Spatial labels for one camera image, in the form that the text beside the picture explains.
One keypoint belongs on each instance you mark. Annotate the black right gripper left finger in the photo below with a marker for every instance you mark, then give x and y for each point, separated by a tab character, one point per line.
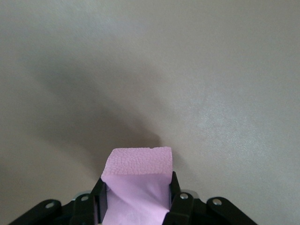
89	206

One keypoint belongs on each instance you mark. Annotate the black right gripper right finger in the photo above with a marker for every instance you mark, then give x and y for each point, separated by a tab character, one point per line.
185	211

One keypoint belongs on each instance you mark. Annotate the pink foam block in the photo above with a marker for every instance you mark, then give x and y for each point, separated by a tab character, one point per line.
138	187

